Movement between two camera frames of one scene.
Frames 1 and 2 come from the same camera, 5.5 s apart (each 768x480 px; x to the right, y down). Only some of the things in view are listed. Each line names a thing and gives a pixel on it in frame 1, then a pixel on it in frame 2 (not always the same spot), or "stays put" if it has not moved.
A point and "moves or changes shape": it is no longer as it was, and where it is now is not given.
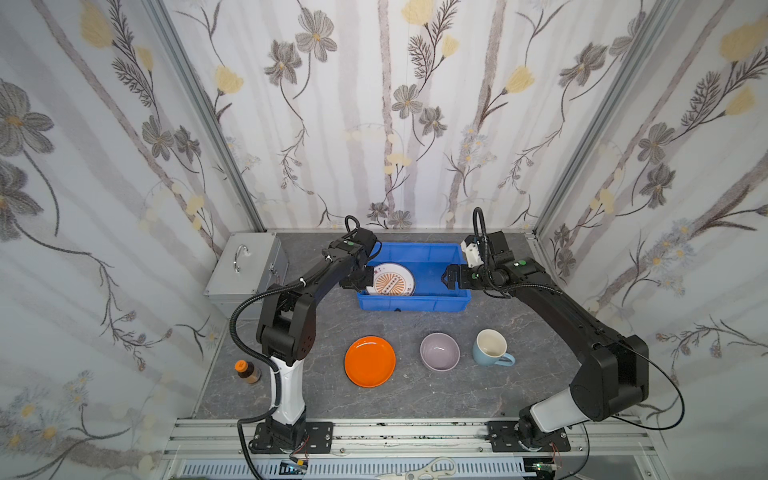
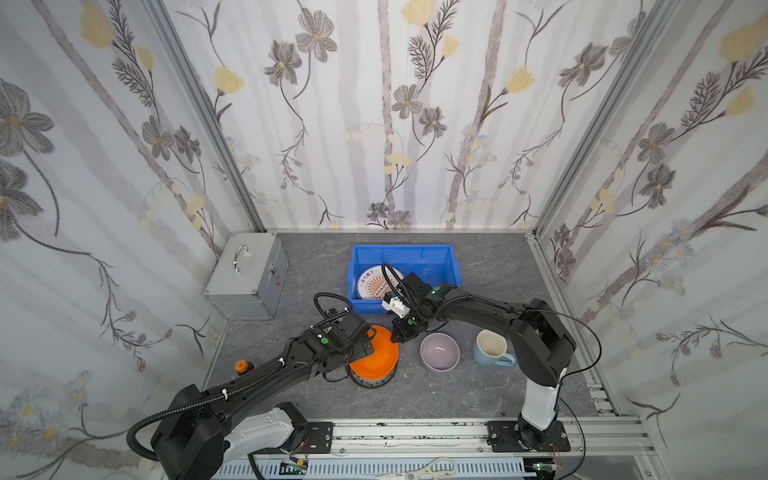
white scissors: x=426 y=470 stays put
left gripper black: x=358 y=276 -> x=360 y=345
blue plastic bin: x=408 y=277 moves or changes shape
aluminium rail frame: x=410 y=450 stays put
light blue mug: x=489 y=348 stays put
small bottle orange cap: x=248 y=371 stays put
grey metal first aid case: x=250 y=263 stays put
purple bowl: x=439 y=352 stays put
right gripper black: x=458 y=276 -> x=405 y=324
